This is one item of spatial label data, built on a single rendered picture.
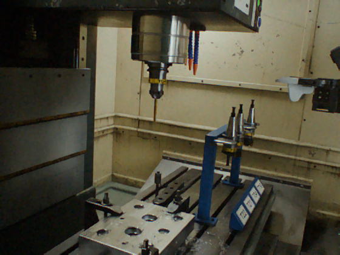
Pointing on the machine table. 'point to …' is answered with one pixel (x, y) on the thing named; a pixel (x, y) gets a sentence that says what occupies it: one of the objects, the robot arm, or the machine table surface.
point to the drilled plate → (108, 245)
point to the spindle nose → (159, 38)
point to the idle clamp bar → (168, 193)
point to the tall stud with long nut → (157, 181)
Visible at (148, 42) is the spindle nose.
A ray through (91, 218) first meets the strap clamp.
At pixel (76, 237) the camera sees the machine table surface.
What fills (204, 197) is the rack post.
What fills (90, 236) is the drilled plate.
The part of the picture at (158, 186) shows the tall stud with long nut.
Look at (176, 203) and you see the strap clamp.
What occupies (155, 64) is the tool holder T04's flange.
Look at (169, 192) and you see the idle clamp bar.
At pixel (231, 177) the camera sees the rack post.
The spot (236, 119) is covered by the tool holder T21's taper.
